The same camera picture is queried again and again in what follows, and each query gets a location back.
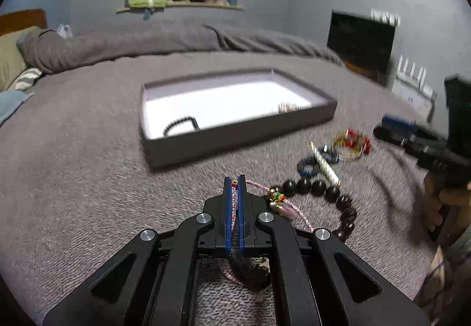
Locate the wooden window sill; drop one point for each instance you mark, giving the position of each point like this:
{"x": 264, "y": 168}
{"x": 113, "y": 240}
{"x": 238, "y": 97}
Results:
{"x": 182, "y": 5}

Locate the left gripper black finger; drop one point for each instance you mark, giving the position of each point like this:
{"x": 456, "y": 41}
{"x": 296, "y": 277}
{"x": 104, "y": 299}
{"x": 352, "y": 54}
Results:
{"x": 412, "y": 143}

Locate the green folded cloth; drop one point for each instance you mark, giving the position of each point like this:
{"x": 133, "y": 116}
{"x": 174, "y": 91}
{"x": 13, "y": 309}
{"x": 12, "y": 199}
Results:
{"x": 147, "y": 4}

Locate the white storage box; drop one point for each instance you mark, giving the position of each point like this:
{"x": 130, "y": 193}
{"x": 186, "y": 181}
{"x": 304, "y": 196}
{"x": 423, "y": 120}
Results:
{"x": 421, "y": 100}

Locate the striped grey white pillow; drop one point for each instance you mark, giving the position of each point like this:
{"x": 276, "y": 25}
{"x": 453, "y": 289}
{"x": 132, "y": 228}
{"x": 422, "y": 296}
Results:
{"x": 26, "y": 79}

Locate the white plastic bag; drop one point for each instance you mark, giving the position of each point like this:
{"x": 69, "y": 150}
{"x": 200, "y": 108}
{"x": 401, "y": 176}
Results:
{"x": 64, "y": 31}

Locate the black flat television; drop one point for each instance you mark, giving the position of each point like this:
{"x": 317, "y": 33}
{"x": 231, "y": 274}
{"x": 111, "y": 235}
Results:
{"x": 361, "y": 41}

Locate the grey shallow cardboard tray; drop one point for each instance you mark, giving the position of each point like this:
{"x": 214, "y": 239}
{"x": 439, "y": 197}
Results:
{"x": 192, "y": 117}

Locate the grey duvet roll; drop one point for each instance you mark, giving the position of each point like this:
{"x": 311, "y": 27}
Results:
{"x": 46, "y": 50}

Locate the grey bedspread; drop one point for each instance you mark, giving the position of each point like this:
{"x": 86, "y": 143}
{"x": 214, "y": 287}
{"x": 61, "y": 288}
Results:
{"x": 75, "y": 186}

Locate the patterned sleeve forearm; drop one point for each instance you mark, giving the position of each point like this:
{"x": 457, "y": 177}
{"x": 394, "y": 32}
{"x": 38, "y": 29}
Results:
{"x": 445, "y": 292}

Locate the person's right hand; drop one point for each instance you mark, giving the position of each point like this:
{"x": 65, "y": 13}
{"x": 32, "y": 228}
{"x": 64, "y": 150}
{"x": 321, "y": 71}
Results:
{"x": 437, "y": 198}

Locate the wooden headboard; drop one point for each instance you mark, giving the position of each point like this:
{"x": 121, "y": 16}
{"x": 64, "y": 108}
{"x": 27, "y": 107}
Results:
{"x": 16, "y": 21}

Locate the light blue blanket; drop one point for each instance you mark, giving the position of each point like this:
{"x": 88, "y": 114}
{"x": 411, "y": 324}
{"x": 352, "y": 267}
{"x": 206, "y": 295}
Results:
{"x": 11, "y": 101}

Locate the olive green pillow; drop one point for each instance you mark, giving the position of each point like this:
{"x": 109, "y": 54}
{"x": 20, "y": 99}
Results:
{"x": 12, "y": 61}

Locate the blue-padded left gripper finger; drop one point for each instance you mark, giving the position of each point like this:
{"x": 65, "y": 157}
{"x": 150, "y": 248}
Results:
{"x": 316, "y": 279}
{"x": 152, "y": 280}

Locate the white wall power strip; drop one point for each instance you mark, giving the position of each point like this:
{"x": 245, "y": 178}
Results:
{"x": 385, "y": 17}

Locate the gold bangle with red beads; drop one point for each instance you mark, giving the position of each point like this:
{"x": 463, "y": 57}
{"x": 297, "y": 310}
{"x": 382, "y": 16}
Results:
{"x": 351, "y": 145}

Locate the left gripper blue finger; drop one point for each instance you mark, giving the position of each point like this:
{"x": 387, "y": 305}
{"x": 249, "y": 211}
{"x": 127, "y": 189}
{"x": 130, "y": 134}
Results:
{"x": 409, "y": 128}

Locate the white wifi router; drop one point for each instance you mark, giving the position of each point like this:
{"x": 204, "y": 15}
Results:
{"x": 409, "y": 73}

